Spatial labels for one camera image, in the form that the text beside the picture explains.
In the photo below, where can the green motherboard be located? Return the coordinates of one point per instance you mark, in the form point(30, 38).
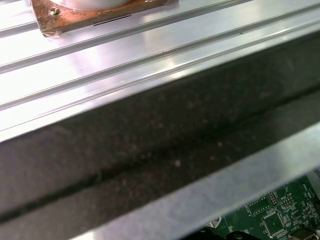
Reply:
point(295, 207)

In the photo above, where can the black grey PC case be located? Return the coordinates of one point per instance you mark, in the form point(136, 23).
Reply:
point(150, 125)

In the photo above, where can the brown square base plate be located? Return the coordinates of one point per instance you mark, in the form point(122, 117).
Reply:
point(100, 20)

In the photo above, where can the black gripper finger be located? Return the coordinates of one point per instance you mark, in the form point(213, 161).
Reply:
point(237, 236)

